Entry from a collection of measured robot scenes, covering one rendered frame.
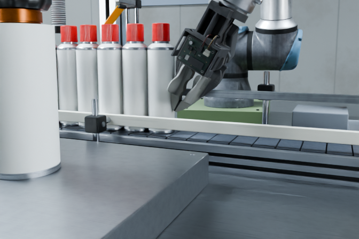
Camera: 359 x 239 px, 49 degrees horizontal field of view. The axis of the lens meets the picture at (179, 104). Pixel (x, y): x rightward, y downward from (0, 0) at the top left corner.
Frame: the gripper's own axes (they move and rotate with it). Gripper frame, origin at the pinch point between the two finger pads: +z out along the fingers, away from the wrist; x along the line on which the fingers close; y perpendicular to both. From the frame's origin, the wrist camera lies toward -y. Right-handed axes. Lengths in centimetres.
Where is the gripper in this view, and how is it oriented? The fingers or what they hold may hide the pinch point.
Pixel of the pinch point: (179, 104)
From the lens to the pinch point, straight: 73.0
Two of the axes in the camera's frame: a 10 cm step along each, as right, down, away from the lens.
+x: 8.1, 5.3, -2.5
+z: -4.6, 8.4, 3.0
